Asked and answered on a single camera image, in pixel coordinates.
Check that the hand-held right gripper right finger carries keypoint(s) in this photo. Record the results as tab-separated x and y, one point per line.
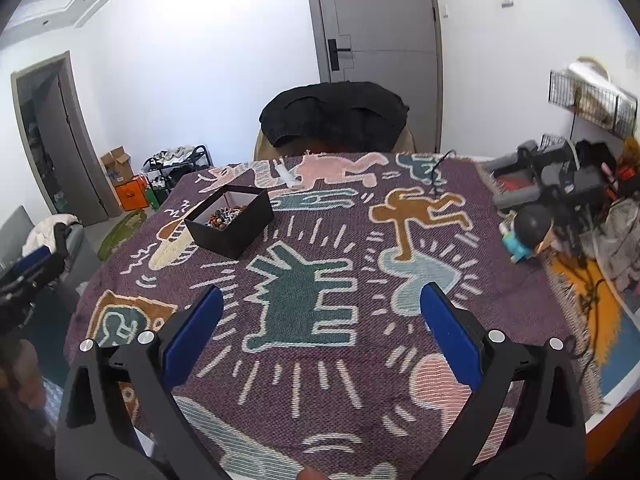
450	332

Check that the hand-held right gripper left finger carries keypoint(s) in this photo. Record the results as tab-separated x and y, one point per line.
192	332

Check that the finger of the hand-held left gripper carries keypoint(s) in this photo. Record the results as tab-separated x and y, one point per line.
32	262

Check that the black jewelry box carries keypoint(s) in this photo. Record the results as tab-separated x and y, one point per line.
235	240

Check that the pile of bead jewelry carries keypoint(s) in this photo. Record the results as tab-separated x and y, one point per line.
225	217

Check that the person's right hand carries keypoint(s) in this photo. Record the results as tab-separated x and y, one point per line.
312	474

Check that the white cloth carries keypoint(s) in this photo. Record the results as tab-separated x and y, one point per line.
50	227

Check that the green floor mat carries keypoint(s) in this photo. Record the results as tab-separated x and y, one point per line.
122	232

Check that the orange box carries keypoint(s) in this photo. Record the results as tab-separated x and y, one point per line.
131	194

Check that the dark interior door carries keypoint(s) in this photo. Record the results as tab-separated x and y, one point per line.
60	145

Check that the blue toy figure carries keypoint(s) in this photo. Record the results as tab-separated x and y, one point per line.
525	235

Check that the brown cardboard box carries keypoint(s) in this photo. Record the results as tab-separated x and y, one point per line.
117	165

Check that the purple printed blanket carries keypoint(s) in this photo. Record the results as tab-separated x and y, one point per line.
350	240

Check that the green bag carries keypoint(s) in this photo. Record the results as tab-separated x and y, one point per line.
154	197

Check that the orange cloth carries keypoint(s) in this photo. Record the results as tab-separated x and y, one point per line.
600	320

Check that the black shoe rack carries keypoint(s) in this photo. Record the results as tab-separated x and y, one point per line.
175	170

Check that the white flat strip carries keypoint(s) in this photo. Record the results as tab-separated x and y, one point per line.
288	175

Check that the grey black machine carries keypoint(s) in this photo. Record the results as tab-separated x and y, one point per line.
550	175

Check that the black cloth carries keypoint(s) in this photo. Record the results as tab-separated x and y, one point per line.
335	115

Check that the grey door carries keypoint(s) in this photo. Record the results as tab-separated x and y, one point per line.
385	20

